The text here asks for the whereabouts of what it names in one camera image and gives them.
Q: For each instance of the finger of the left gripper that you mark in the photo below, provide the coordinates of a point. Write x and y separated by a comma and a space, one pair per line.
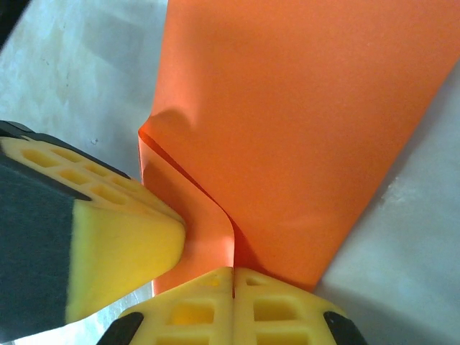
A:
108, 237

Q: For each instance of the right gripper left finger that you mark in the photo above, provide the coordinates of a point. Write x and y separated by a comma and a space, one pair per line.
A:
194, 312

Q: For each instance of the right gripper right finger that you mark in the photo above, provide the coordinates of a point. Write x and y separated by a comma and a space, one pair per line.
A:
284, 312

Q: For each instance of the orange paper sheet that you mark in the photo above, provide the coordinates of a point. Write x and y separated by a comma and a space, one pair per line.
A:
287, 125

